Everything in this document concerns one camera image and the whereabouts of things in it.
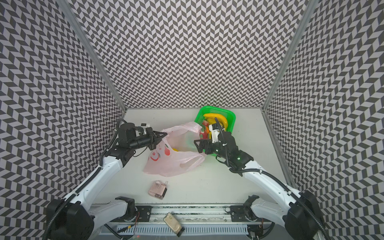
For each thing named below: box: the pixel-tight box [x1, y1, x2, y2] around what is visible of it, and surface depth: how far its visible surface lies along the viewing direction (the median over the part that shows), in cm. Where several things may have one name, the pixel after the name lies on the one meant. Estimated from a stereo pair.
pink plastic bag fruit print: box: [143, 122, 207, 177], surface depth 72 cm
